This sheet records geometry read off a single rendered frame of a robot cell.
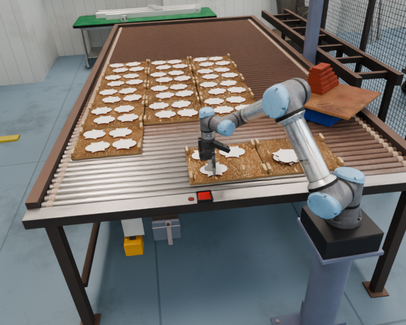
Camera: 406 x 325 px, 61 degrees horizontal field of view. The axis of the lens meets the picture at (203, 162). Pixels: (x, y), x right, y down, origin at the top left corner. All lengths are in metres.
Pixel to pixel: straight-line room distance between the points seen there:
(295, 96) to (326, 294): 0.97
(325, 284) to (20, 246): 2.30
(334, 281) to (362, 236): 0.32
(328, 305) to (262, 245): 0.98
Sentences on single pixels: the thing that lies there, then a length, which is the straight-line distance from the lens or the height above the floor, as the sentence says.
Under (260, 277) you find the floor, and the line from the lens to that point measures 2.56.
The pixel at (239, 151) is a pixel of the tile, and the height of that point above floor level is 0.94.
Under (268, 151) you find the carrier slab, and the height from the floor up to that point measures 0.94.
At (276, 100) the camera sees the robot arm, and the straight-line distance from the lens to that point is 1.31.
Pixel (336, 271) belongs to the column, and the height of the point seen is 0.72.
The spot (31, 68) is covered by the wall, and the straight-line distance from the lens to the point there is 6.66.
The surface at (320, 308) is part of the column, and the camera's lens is 1.94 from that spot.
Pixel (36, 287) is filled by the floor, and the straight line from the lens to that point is 2.80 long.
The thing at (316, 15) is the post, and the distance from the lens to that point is 3.60.
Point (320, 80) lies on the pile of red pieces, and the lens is 2.55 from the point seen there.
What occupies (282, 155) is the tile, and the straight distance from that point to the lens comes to 1.96.
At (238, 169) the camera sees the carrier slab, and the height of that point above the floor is 0.94.
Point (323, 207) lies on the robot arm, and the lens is 1.36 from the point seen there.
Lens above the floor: 2.00
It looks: 33 degrees down
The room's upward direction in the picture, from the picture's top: 3 degrees counter-clockwise
